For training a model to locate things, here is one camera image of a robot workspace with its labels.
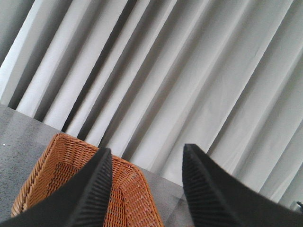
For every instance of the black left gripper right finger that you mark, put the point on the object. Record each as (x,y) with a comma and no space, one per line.
(217,199)

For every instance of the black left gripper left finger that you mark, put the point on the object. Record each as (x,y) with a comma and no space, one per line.
(80,202)

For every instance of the brown wicker basket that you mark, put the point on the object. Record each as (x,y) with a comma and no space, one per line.
(131,203)

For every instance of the white pleated curtain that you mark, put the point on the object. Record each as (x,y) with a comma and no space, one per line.
(145,77)

